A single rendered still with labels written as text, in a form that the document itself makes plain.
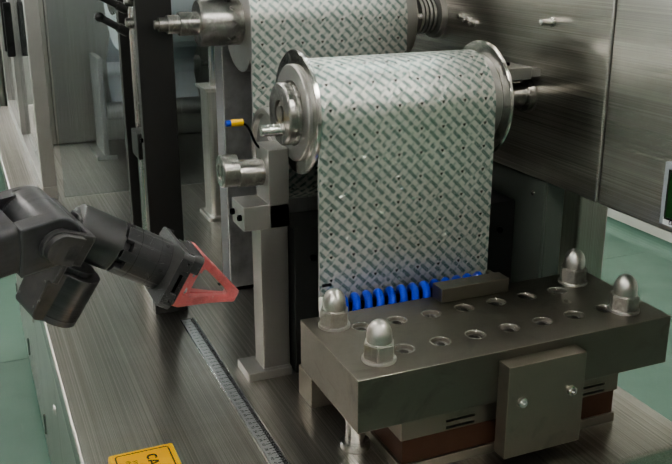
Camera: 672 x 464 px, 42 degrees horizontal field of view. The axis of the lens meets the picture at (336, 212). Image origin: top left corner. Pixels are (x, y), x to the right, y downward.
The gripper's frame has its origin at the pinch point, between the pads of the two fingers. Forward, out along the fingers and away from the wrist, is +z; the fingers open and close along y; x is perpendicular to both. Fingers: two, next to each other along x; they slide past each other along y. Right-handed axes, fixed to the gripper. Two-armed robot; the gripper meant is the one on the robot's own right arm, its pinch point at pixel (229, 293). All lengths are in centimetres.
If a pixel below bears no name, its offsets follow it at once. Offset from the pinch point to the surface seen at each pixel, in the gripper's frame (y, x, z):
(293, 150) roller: -4.9, 17.9, 0.8
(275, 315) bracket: -7.2, -2.0, 10.6
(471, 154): 0.9, 27.8, 19.6
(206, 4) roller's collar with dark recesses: -28.7, 29.4, -10.2
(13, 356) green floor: -219, -100, 39
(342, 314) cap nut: 9.1, 4.6, 9.1
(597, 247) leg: -12, 27, 58
